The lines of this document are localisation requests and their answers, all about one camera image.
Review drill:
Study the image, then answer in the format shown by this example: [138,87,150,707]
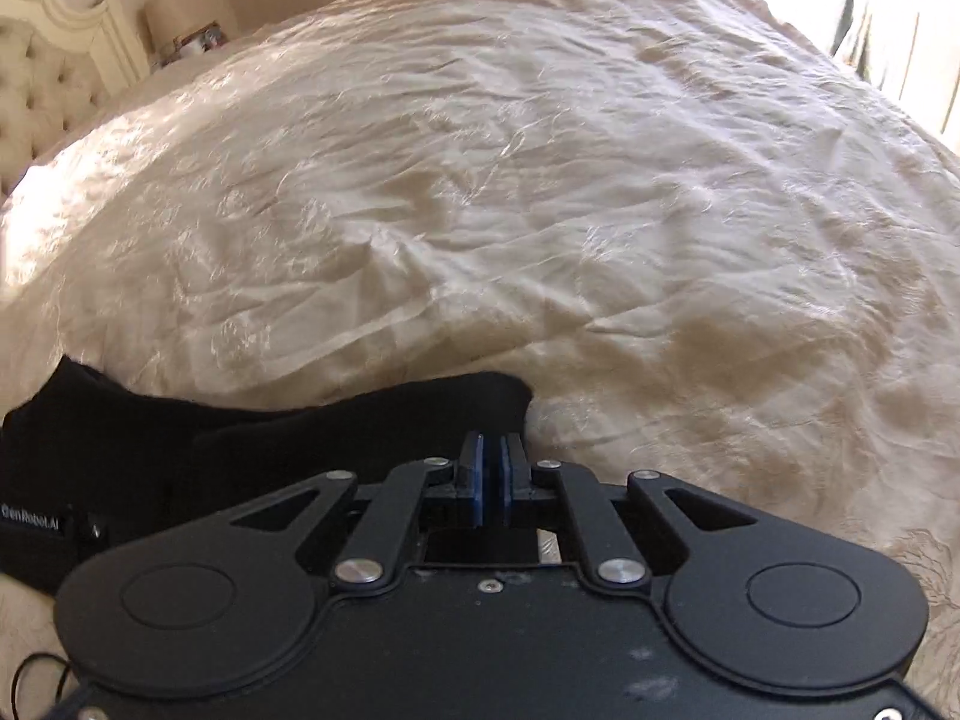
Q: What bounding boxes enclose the picture frame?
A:
[172,25,227,56]

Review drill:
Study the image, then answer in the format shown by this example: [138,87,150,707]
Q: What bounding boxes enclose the cream embroidered bedspread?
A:
[0,0,960,720]

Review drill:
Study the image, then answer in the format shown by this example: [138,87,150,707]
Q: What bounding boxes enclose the cream tufted headboard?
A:
[0,0,151,197]

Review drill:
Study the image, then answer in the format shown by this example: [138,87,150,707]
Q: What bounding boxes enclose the black pants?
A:
[0,356,538,593]

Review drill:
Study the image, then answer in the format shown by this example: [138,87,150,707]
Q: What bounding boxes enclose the black cable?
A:
[13,651,95,720]

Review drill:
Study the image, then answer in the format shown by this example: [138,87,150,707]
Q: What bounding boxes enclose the grey-green curtain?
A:
[828,0,872,80]

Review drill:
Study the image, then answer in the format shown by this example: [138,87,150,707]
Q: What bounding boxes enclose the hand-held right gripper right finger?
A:
[498,431,760,588]

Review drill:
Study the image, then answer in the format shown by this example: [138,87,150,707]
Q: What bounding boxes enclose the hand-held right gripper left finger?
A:
[229,431,491,588]

